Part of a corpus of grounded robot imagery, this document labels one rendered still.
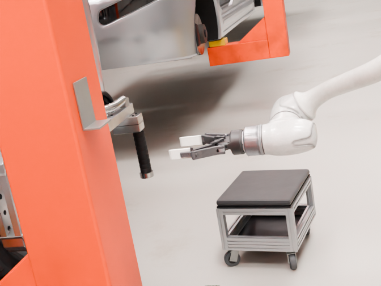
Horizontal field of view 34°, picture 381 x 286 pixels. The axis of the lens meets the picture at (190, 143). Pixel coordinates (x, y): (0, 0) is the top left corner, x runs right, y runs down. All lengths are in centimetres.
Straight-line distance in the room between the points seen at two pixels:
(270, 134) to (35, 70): 86
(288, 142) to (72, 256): 79
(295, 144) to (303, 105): 16
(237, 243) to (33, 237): 171
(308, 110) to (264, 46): 339
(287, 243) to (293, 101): 101
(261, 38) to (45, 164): 423
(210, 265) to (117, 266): 175
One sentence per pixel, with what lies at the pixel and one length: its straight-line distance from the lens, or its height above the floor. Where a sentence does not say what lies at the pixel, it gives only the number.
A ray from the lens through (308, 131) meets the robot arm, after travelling 179.
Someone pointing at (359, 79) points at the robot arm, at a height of 98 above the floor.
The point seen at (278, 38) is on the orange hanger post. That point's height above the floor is 68.
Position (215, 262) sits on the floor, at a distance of 301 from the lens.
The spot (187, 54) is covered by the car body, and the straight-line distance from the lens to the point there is 444.
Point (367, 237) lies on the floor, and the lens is 309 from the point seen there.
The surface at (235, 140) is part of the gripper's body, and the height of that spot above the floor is 85.
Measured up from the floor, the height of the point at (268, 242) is 14.
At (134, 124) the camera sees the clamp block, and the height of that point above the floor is 93.
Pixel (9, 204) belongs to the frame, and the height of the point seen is 86.
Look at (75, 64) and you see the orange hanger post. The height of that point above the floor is 121.
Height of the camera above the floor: 134
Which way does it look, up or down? 15 degrees down
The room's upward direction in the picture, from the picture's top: 10 degrees counter-clockwise
